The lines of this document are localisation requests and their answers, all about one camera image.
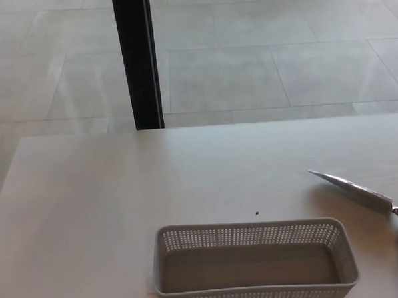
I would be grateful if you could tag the grey perforated plastic basket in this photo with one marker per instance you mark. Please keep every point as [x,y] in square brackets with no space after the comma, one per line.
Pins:
[253,296]

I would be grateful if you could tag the black vertical frame post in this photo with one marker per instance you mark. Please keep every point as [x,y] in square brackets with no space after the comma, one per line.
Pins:
[137,58]

